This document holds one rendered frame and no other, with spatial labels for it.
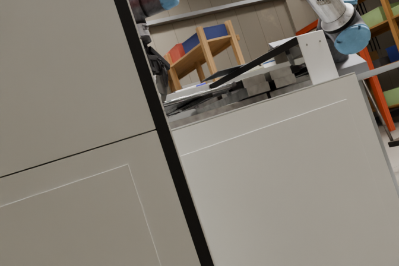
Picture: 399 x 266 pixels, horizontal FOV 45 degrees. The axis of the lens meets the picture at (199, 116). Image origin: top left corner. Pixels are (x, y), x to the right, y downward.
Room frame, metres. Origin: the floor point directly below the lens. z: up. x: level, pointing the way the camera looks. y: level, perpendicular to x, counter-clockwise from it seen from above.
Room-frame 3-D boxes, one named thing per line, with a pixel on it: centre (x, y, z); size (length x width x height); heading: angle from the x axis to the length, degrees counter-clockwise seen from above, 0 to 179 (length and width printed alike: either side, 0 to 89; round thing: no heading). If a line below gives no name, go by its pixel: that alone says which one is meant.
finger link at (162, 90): (1.48, 0.09, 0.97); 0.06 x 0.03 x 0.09; 159
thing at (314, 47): (1.54, -0.23, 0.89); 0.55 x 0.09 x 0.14; 26
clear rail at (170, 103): (1.28, 0.04, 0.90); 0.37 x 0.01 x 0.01; 116
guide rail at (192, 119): (1.36, 0.01, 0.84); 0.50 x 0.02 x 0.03; 116
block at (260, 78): (1.43, -0.18, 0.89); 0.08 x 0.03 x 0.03; 116
